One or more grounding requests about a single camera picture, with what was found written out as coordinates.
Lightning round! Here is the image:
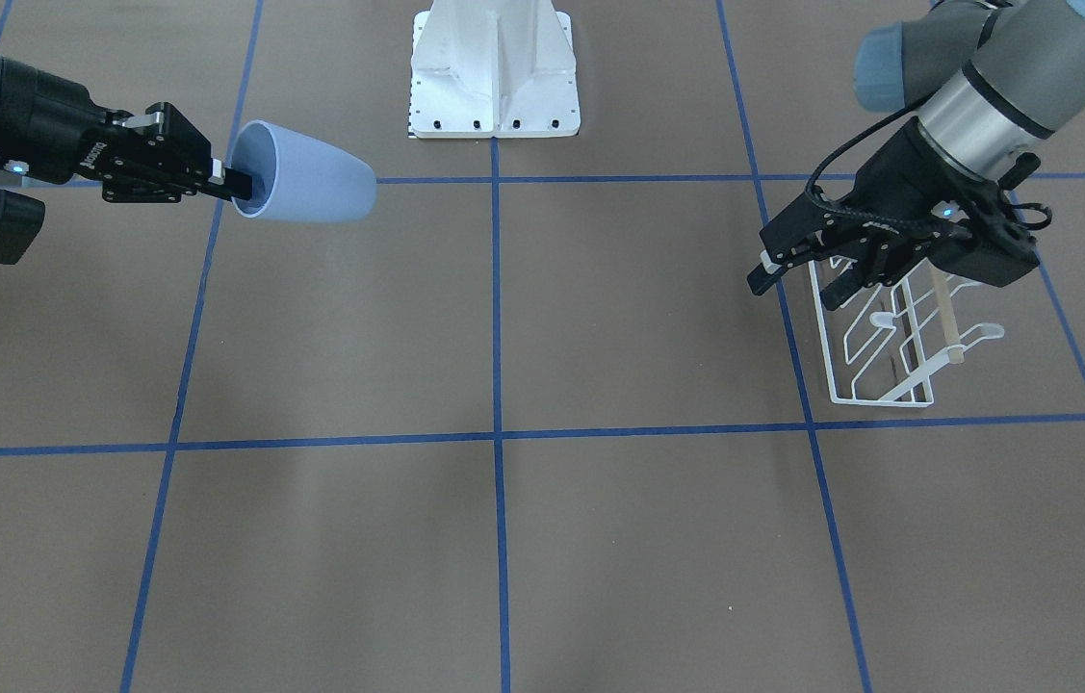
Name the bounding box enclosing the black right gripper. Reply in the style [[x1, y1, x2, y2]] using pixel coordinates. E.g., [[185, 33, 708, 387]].
[[0, 56, 253, 203]]

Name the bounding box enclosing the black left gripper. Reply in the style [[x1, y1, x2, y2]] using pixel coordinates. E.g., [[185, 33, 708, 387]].
[[746, 119, 1041, 311]]

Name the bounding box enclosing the light blue plastic cup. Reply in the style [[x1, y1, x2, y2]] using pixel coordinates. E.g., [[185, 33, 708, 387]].
[[229, 121, 376, 224]]

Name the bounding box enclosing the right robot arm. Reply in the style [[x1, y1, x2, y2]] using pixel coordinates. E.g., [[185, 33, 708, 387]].
[[0, 56, 252, 203]]

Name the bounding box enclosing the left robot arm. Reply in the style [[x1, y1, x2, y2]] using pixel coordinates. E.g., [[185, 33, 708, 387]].
[[746, 1, 1085, 310]]

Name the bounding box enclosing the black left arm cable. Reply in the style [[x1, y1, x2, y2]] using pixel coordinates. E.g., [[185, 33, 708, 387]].
[[806, 108, 918, 209]]

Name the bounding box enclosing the white wire cup rack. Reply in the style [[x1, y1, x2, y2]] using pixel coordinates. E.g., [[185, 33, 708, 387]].
[[808, 258, 1007, 408]]

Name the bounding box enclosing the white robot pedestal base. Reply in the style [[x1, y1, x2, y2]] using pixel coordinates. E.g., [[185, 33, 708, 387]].
[[407, 1, 580, 140]]

